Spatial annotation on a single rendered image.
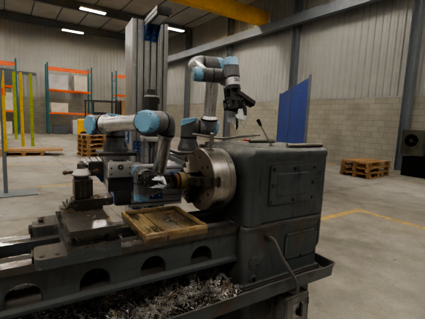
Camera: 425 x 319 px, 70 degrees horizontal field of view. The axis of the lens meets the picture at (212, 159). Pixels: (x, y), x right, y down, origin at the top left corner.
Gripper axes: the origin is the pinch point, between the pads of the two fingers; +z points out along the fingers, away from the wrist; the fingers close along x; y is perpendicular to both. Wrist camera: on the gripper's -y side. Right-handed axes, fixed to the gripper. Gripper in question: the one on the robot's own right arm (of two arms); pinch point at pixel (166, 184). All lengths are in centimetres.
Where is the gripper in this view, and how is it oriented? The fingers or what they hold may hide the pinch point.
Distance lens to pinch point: 143.7
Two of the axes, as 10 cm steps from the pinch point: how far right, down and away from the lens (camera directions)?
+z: 5.3, 1.3, -8.4
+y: -8.5, 0.3, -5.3
